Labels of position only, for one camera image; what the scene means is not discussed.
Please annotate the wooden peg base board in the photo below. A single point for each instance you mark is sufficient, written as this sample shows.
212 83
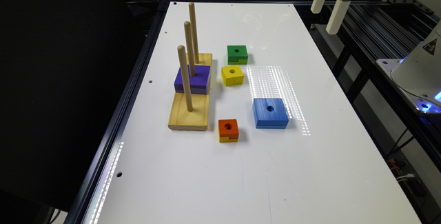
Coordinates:
197 119

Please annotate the green square block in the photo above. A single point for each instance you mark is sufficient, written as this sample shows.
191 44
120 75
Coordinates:
237 55

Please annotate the orange and yellow block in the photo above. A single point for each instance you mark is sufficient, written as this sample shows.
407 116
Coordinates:
228 130

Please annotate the yellow square block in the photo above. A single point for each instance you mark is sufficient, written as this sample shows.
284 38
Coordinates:
232 75

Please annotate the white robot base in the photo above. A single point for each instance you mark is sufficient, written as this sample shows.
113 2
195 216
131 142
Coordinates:
417 76

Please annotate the front wooden peg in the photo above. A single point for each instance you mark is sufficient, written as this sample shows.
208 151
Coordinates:
185 77

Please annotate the wooden peg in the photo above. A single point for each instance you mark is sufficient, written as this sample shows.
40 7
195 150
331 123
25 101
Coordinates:
192 15
185 77
190 53

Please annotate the purple square block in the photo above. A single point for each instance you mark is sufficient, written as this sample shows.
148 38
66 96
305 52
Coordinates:
199 84

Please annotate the middle wooden peg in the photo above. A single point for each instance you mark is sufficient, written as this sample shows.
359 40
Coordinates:
190 53

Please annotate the rear wooden peg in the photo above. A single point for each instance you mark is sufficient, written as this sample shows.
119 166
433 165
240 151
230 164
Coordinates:
192 15

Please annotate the blue square block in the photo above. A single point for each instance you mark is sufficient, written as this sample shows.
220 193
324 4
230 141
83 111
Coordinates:
270 113

